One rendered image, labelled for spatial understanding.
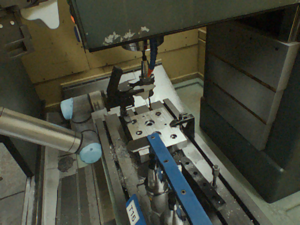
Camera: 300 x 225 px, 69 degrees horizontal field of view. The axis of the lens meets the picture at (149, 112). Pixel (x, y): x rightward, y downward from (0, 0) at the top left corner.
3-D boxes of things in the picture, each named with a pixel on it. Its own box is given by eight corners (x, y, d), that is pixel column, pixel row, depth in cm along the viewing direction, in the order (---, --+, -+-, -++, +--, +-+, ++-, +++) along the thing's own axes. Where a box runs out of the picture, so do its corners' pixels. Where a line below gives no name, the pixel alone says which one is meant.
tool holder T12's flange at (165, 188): (171, 194, 57) (170, 189, 55) (148, 201, 56) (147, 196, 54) (163, 175, 62) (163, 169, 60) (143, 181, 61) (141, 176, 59)
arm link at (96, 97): (87, 89, 85) (90, 100, 79) (99, 86, 86) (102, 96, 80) (93, 105, 90) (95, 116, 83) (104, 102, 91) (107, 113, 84)
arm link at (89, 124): (81, 151, 86) (72, 130, 80) (78, 133, 95) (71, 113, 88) (101, 144, 88) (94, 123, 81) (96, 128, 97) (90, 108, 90)
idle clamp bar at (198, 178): (214, 218, 80) (215, 209, 76) (178, 168, 100) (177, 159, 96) (225, 212, 82) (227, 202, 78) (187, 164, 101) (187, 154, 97)
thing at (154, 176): (166, 186, 56) (164, 169, 52) (149, 191, 55) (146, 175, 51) (161, 173, 59) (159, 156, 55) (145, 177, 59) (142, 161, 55)
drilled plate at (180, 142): (141, 162, 100) (139, 155, 97) (125, 125, 122) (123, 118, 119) (186, 146, 104) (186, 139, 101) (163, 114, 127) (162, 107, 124)
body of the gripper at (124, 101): (131, 97, 94) (104, 105, 91) (128, 79, 89) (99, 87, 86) (136, 106, 88) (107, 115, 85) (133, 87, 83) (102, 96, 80)
